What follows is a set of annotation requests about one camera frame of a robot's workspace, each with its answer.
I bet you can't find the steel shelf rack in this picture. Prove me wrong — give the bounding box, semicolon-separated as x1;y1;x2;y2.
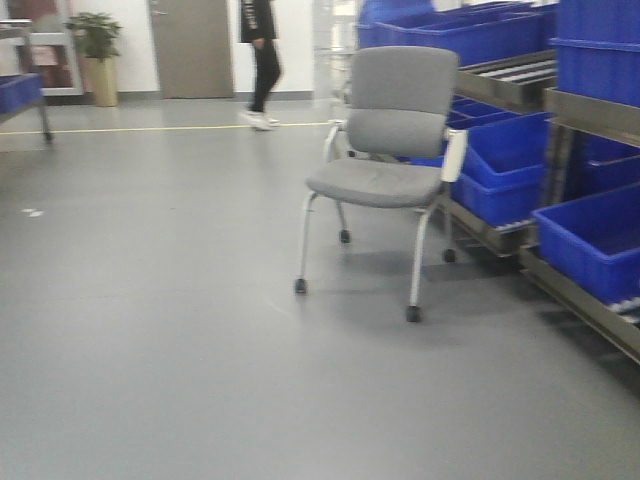
451;50;639;361

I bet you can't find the grey office chair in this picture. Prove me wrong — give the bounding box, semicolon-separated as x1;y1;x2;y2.
299;46;468;323

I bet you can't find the blue bin behind chair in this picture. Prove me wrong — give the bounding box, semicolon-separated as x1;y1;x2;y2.
399;110;554;227

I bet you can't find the walking person in black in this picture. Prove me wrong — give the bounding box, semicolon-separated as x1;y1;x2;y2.
240;0;281;131

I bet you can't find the brown door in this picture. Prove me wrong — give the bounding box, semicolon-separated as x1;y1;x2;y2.
148;0;234;99

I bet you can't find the blue bin near right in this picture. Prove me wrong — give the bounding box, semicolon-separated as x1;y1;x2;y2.
533;183;639;304

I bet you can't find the potted green plant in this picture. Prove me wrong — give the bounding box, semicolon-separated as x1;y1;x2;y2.
65;12;122;107

